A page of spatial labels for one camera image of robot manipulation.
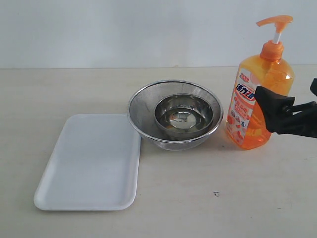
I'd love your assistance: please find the orange dish soap pump bottle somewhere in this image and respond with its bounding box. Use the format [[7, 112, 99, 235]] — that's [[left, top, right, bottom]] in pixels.
[[225, 15, 295, 150]]

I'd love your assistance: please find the small stainless steel bowl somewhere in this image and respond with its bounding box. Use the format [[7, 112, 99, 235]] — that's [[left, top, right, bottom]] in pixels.
[[154, 94, 213, 139]]

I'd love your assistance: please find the steel mesh colander bowl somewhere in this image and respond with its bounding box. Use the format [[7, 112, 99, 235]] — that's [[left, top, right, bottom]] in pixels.
[[127, 80, 223, 151]]

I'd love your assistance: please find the white rectangular plastic tray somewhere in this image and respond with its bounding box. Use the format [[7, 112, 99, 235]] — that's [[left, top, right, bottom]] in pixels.
[[34, 114, 141, 211]]

